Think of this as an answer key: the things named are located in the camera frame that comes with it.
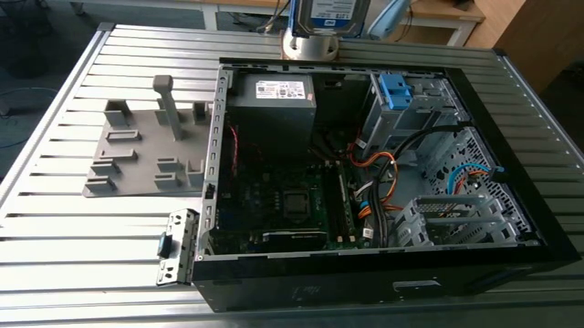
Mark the hard disk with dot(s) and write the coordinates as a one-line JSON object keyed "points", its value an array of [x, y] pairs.
{"points": [[333, 17]]}

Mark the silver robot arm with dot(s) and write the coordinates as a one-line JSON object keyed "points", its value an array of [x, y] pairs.
{"points": [[310, 48]]}

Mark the metal disk bay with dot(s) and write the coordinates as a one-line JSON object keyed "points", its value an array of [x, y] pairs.
{"points": [[461, 222]]}

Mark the CPU socket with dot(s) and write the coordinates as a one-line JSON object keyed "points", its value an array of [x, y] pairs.
{"points": [[297, 205]]}

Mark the grey power supply unit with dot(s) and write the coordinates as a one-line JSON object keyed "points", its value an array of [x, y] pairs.
{"points": [[274, 119]]}

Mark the dark green motherboard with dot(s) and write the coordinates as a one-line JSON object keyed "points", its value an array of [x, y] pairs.
{"points": [[255, 205]]}

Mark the green RAM stick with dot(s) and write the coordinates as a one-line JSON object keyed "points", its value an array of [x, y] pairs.
{"points": [[346, 201]]}

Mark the black graphics card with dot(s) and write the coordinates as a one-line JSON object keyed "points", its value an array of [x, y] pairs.
{"points": [[294, 239]]}

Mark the metal drive cage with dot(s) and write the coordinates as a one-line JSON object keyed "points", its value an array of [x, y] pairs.
{"points": [[410, 119]]}

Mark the blue plastic bay latch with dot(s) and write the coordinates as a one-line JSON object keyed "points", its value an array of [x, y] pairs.
{"points": [[394, 92]]}

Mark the grey parts rack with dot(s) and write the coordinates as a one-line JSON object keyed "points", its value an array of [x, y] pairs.
{"points": [[142, 171]]}

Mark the black PC case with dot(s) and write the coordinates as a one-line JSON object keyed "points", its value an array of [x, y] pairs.
{"points": [[365, 283]]}

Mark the black round bin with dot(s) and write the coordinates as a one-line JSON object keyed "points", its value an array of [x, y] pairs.
{"points": [[29, 58]]}

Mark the brown cabinet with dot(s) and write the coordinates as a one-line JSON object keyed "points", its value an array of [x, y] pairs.
{"points": [[538, 34]]}

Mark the metal bracket with blue latch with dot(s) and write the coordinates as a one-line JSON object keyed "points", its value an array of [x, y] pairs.
{"points": [[179, 246]]}

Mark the wooden desk white frame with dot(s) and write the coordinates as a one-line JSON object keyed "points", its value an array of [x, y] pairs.
{"points": [[446, 13]]}

